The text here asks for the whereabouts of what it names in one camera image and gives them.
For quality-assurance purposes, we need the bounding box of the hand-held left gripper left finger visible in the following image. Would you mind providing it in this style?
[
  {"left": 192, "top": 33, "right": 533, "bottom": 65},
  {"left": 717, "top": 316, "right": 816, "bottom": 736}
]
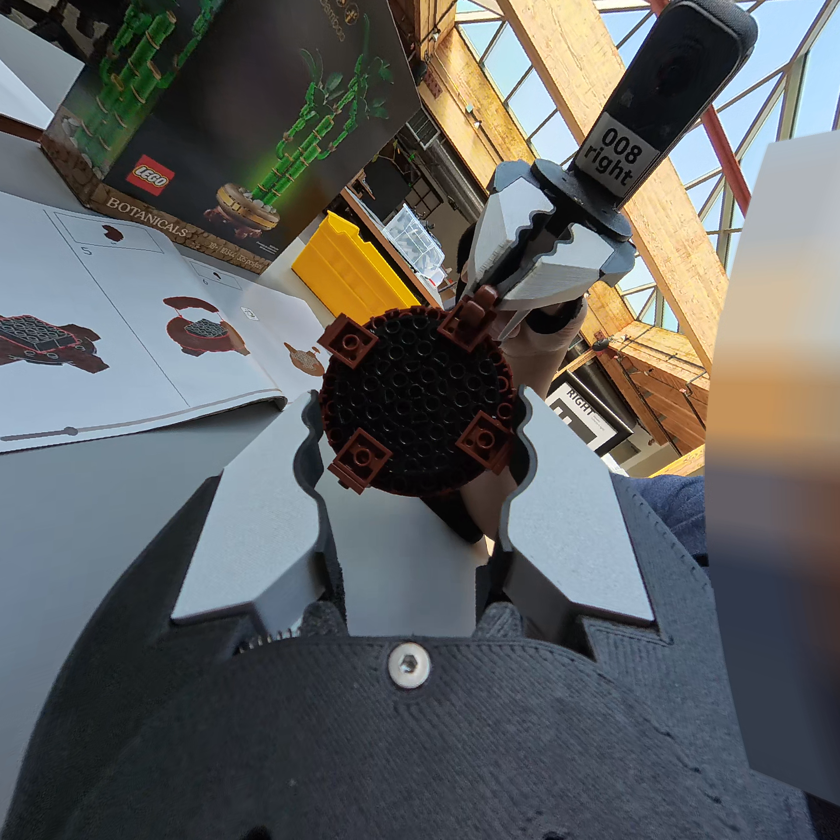
[{"left": 171, "top": 390, "right": 347, "bottom": 642}]

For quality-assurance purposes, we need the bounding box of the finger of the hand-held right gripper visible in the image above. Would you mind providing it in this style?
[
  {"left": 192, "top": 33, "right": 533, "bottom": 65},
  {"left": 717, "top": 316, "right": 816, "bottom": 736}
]
[
  {"left": 496, "top": 223, "right": 616, "bottom": 311},
  {"left": 469, "top": 177, "right": 557, "bottom": 293}
]

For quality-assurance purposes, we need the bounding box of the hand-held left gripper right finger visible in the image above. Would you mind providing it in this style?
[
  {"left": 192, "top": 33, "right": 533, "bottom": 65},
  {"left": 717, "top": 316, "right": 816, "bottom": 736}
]
[{"left": 491, "top": 386, "right": 657, "bottom": 643}]

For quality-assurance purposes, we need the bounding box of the small brown brick piece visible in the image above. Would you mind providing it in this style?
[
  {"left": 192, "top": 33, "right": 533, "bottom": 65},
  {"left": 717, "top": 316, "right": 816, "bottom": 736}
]
[{"left": 459, "top": 285, "right": 501, "bottom": 333}]

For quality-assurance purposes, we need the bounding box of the round brown black brick base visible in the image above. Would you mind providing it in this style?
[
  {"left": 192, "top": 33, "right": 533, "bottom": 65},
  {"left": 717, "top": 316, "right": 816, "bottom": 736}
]
[{"left": 317, "top": 305, "right": 519, "bottom": 497}]

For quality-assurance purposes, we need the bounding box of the grey desk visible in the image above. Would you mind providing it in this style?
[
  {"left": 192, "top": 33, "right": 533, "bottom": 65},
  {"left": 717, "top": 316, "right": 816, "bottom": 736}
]
[{"left": 0, "top": 131, "right": 492, "bottom": 808}]

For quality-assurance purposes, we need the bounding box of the person's right hand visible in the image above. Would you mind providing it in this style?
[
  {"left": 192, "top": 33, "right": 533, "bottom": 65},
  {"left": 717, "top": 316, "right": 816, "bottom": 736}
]
[{"left": 458, "top": 298, "right": 589, "bottom": 546}]

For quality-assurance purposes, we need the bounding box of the person's navy shirt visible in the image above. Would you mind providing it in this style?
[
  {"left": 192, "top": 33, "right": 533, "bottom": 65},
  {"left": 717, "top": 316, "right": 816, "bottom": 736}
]
[{"left": 610, "top": 472, "right": 711, "bottom": 569}]

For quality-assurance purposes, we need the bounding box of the clear plastic box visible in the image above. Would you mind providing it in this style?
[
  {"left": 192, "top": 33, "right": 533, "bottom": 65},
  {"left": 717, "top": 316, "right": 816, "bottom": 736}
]
[{"left": 382, "top": 202, "right": 448, "bottom": 271}]

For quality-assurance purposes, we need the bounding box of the framed marker sign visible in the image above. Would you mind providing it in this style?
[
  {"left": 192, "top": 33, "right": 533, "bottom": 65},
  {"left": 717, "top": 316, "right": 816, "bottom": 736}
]
[{"left": 545, "top": 379, "right": 635, "bottom": 459}]

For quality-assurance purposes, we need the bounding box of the yellow plastic bin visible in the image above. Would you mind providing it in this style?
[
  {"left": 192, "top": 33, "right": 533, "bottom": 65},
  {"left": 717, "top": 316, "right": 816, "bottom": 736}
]
[{"left": 290, "top": 210, "right": 422, "bottom": 324}]

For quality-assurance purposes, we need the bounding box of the building instruction booklet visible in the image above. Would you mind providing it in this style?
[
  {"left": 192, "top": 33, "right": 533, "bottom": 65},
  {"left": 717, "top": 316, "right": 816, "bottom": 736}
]
[{"left": 0, "top": 190, "right": 329, "bottom": 455}]

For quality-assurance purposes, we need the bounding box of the bamboo toy set box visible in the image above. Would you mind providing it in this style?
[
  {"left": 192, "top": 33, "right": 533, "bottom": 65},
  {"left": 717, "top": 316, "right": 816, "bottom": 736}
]
[{"left": 39, "top": 0, "right": 422, "bottom": 275}]

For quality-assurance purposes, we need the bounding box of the white board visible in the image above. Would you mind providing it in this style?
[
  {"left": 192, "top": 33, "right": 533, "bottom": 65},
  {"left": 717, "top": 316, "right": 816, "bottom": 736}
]
[{"left": 0, "top": 13, "right": 86, "bottom": 132}]

